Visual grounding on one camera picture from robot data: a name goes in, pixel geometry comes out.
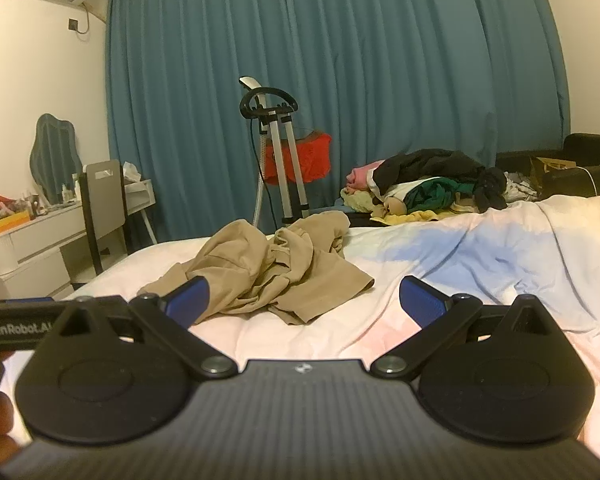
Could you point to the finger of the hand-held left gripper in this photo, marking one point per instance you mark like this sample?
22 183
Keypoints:
30 300

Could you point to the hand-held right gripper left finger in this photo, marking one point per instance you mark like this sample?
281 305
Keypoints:
192 300

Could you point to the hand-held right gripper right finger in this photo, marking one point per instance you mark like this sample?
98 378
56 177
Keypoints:
420 302

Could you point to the tan shirt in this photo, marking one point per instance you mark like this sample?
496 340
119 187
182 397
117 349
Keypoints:
260 270

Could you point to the white dressing desk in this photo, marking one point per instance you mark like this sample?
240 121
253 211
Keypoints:
25 250

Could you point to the pastel tie-dye duvet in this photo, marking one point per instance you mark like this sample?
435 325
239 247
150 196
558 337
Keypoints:
480 260

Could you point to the orange box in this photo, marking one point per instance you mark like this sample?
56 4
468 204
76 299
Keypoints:
2 224

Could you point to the yellow cloth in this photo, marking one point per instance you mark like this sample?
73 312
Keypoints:
405 217

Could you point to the cosmetics clutter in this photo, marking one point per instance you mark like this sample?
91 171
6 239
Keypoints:
25 205

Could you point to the green garment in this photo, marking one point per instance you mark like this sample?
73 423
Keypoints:
432 195

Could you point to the grey chair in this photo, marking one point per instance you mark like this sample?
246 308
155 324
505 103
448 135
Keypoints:
102 205

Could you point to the black garment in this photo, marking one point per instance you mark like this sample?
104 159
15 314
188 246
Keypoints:
440 165

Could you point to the pink garment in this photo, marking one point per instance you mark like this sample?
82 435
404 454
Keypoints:
362 174

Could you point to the white patterned cloth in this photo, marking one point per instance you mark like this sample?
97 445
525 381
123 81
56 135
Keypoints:
520 187

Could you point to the garment steamer stand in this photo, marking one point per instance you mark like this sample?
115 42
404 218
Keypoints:
275 160

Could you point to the red cloth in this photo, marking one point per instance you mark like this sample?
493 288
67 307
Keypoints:
307 160

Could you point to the black sofa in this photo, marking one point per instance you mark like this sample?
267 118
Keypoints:
592 147

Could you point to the teal curtain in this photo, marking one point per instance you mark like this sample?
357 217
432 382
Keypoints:
380 60

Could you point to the wavy frame mirror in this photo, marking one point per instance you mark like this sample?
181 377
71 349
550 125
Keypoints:
55 155

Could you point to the dark wall socket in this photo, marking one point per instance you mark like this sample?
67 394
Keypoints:
73 24

